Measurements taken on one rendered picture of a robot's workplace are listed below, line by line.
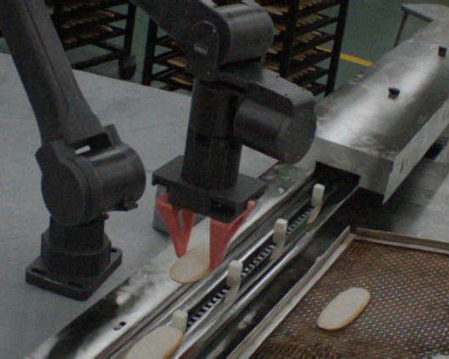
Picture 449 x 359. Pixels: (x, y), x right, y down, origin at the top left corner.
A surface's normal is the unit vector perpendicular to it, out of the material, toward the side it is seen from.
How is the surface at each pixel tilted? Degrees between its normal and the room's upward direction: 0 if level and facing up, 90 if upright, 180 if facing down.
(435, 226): 0
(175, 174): 0
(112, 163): 37
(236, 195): 0
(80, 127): 47
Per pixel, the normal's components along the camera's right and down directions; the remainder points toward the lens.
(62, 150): 0.65, -0.33
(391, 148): 0.14, -0.90
